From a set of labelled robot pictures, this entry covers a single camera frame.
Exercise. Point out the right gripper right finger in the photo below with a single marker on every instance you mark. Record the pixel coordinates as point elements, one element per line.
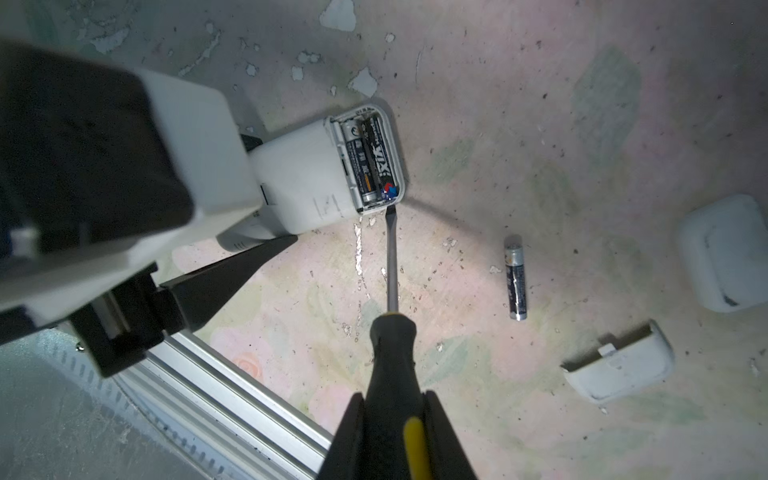
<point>448,460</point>

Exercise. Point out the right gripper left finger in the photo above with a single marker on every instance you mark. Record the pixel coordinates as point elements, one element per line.
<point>343,459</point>

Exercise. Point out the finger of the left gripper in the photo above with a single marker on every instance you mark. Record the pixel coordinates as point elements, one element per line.
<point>188,302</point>

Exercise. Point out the black yellow screwdriver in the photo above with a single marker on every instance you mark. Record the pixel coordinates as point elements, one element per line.
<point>395,445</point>

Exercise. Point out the white remote control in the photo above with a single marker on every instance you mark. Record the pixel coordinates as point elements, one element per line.
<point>306,181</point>

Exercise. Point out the dark blue AAA battery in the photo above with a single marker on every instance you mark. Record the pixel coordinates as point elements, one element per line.
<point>515,276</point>

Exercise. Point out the white battery cover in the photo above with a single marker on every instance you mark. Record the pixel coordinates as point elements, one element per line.
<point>723,247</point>
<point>621,365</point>

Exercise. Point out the black AAA battery inner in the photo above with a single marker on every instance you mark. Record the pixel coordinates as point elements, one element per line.
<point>359,161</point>

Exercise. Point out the black silver AAA battery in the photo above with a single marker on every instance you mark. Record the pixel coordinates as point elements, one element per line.
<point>382,162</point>

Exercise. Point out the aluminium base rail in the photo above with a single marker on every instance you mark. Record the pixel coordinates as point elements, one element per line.
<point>199,406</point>

